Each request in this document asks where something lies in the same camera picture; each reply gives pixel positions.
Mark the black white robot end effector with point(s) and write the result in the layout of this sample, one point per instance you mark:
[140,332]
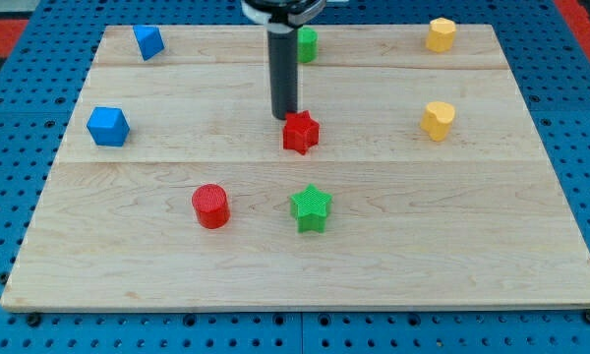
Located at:
[290,13]

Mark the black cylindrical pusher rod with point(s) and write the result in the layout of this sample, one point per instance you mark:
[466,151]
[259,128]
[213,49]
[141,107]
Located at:
[282,45]

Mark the red star block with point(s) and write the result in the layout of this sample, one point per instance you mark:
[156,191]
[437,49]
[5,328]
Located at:
[300,131]

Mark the green star block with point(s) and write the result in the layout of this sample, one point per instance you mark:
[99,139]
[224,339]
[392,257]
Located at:
[310,208]

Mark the wooden board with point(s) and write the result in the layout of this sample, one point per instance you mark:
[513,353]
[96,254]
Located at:
[475,222]

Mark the green cylinder block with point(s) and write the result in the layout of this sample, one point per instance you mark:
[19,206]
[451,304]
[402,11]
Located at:
[307,45]

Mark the blue triangular prism block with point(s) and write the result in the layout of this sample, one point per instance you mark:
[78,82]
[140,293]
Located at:
[149,40]

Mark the yellow hexagon block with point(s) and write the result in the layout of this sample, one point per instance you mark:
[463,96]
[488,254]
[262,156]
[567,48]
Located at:
[441,35]

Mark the yellow heart block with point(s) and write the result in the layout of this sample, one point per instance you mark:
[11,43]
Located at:
[437,119]

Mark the red cylinder block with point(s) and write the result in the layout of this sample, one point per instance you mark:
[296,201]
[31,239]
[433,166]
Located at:
[211,206]

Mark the blue cube block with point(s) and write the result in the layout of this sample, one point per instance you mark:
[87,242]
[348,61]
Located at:
[108,126]

